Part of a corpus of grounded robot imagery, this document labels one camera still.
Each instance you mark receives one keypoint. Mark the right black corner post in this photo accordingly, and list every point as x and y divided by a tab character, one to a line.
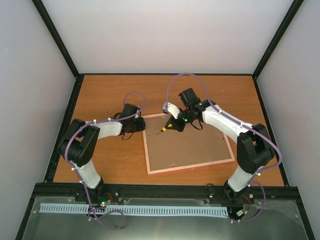
285	23

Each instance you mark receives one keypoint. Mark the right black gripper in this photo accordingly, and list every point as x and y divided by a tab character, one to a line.
177	127

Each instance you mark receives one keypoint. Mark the black corner post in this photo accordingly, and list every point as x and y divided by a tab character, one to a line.
48	22
285	23

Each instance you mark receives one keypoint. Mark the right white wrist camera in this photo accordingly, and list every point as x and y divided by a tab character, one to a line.
169	108

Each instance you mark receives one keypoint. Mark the left black corner post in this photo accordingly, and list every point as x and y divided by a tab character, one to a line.
48	22

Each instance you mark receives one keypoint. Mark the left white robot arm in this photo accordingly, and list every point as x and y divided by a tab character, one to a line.
79	141

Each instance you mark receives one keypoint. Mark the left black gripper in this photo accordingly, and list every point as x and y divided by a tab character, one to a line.
141	126

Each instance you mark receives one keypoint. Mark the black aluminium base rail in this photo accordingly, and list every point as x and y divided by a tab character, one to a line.
119	192

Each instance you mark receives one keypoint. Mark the yellow handled screwdriver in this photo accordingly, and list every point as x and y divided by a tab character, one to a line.
162	130

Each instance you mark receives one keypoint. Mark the pink picture frame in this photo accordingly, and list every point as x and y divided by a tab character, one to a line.
192	148

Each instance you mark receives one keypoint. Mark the light blue cable duct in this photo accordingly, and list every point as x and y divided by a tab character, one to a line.
137	210

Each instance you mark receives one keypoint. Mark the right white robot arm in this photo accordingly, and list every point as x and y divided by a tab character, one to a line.
254	149

